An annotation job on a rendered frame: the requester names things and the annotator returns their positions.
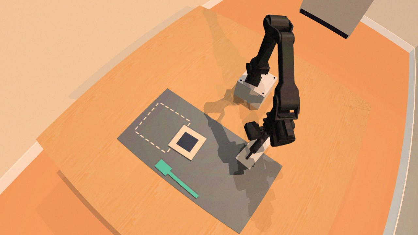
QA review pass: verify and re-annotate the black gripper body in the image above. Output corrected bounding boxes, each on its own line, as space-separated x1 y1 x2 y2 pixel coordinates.
244 112 275 141

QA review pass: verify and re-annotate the dark grey flat mat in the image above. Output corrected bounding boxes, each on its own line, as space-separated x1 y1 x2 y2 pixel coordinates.
117 89 282 233

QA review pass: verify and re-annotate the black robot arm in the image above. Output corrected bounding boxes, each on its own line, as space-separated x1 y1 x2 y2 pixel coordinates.
245 15 300 147

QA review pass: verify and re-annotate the green trowel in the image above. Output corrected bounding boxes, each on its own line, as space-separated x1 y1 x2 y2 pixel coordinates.
155 159 199 198

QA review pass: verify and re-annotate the cream square tile with dark square centre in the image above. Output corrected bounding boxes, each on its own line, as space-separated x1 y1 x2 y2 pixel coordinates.
168 125 206 160

